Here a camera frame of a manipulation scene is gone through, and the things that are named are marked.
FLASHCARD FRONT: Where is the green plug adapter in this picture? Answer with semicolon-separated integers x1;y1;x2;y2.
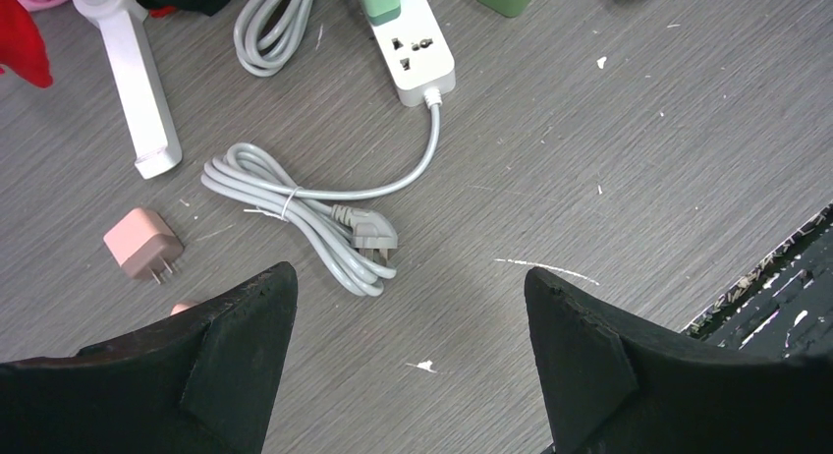
359;0;401;26

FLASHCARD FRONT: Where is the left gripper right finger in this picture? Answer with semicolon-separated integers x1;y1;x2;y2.
524;267;832;453

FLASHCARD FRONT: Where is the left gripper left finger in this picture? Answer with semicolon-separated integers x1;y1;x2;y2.
1;262;298;453

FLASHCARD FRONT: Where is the grey cable bundle back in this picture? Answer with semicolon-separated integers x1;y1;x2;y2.
233;0;321;79

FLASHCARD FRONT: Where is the white cable bundle left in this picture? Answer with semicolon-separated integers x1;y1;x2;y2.
199;89;444;299

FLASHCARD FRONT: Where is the white clothes rack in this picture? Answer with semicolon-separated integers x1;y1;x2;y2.
73;0;183;180

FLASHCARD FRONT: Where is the pink plug adapter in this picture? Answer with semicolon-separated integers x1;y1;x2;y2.
169;301;199;316
103;207;184;284

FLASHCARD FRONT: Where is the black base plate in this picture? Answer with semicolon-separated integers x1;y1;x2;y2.
682;204;832;359

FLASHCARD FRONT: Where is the white power strip upright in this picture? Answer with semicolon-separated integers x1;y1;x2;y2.
369;0;456;112

